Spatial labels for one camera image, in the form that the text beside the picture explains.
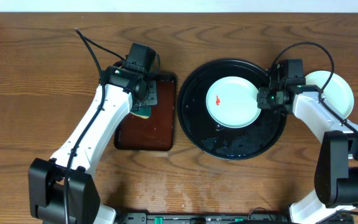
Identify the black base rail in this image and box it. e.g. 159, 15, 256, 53
114, 210, 354, 224

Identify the round black serving tray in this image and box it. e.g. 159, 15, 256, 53
177, 59, 287, 160

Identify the light green plate front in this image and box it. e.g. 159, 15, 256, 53
306, 70, 354, 118

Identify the light green plate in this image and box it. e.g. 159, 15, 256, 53
306, 70, 354, 118
206, 77, 261, 128

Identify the black rectangular water tray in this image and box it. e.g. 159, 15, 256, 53
114, 72, 177, 151

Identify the green scouring sponge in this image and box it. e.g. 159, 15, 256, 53
130, 106, 152, 119

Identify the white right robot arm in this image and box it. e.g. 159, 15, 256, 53
257, 85, 358, 223

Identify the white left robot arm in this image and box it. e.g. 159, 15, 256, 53
28, 65, 157, 223

